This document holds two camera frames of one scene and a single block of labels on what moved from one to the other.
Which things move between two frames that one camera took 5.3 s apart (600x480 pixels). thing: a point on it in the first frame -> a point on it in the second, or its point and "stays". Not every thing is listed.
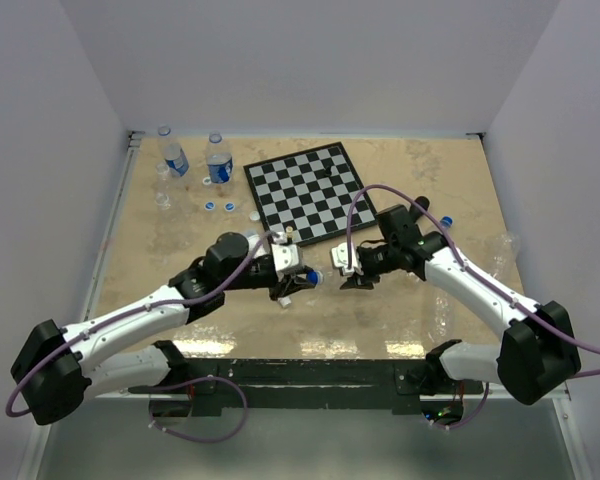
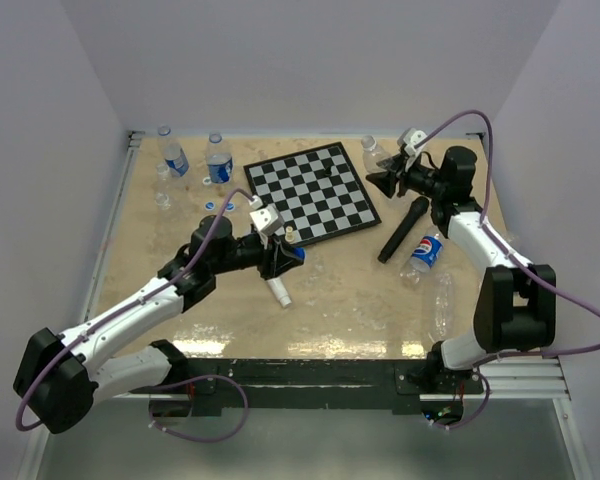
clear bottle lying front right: [442, 317] stays
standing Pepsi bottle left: [174, 154] stays
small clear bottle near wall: [162, 182] stays
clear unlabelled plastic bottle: [162, 200] stays
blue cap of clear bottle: [312, 276] -> [300, 252]
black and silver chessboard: [308, 193] stays
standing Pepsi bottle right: [219, 160] stays
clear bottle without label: [329, 278] -> [372, 154]
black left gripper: [283, 287] -> [271, 265]
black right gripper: [353, 282] -> [387, 181]
